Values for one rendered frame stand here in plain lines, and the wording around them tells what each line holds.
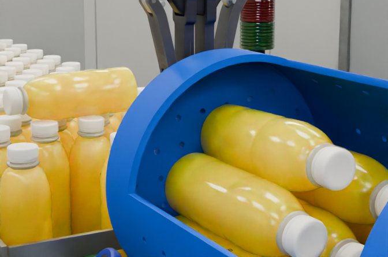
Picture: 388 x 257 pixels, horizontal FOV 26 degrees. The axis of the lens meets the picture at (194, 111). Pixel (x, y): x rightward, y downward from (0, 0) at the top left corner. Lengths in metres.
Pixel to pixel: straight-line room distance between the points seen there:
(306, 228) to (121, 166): 0.22
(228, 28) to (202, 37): 0.03
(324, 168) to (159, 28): 0.26
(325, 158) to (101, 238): 0.44
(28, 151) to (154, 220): 0.32
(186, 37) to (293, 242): 0.30
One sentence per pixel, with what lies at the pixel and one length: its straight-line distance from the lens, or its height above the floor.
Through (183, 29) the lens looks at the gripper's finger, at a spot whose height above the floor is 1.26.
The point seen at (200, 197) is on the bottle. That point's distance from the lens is 0.82.
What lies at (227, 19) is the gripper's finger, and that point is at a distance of 0.96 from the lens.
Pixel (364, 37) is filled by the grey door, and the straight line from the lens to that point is 5.12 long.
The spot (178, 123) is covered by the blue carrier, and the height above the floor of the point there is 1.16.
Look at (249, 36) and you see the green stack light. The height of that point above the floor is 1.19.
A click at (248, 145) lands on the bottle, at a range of 0.82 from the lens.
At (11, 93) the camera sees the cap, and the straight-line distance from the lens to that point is 1.22.
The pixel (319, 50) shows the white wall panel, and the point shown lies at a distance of 5.44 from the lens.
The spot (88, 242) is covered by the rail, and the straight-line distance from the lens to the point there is 1.11.
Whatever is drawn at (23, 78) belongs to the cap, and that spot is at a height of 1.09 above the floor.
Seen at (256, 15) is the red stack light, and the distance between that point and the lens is 1.50.
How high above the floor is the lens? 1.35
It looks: 11 degrees down
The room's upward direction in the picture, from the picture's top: straight up
